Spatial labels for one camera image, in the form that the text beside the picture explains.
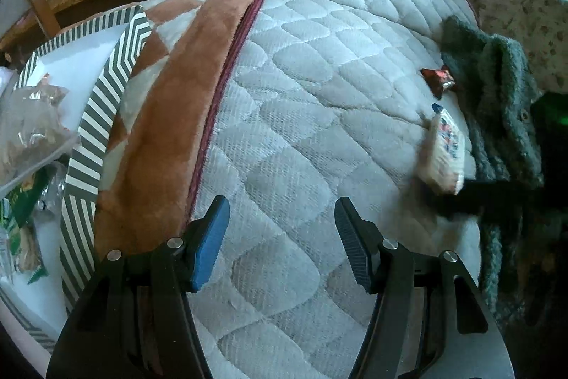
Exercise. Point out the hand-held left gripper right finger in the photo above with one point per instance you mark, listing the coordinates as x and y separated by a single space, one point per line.
353 246

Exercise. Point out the green snack packet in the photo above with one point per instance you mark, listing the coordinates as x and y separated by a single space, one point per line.
22 201

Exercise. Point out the green white striped box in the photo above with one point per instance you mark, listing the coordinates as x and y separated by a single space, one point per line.
93 130

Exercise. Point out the brown white plush blanket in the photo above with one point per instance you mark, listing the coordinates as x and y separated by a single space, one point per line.
177 95

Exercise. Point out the red candy wrapper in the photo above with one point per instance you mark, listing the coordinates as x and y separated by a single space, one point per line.
437 79

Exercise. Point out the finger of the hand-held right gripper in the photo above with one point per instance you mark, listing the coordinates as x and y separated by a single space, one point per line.
483 197

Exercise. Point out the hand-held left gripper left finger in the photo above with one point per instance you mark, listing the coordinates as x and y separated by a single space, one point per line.
211 241

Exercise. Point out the clear bag of snacks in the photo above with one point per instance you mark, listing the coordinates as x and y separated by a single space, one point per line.
31 130

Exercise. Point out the grey quilted mattress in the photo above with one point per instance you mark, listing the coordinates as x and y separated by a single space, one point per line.
319 95

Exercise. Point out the green fleece jacket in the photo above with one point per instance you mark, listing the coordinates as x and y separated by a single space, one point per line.
501 95

